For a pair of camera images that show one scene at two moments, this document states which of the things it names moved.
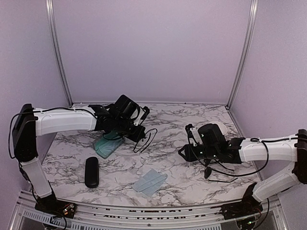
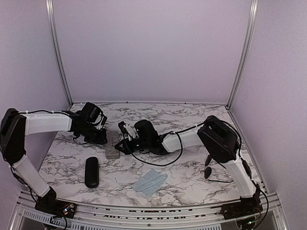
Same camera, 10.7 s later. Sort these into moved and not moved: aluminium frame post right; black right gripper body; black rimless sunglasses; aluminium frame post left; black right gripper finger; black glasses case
Moved: black right gripper body; black right gripper finger
Not moved: aluminium frame post right; black glasses case; black rimless sunglasses; aluminium frame post left
